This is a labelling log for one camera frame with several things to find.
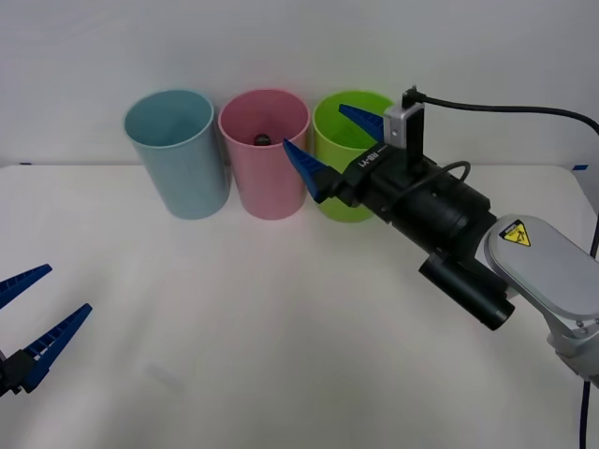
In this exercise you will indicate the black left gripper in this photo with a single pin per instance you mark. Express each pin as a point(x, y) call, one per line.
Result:
point(4, 374)

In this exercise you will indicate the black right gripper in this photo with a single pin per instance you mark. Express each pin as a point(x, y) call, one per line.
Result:
point(388, 187)

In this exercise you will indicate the small dark plastic bottle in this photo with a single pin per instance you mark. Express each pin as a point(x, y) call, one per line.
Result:
point(262, 139)

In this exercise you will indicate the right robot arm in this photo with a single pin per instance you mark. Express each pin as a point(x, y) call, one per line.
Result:
point(529, 262)

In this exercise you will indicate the green plastic bin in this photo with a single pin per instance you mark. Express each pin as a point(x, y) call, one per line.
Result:
point(334, 131)

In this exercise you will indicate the pink plastic bin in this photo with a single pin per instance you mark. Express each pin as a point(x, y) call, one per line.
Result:
point(267, 182)

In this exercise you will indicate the pale blue plastic bin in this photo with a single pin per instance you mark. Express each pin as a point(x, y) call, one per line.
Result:
point(182, 178)

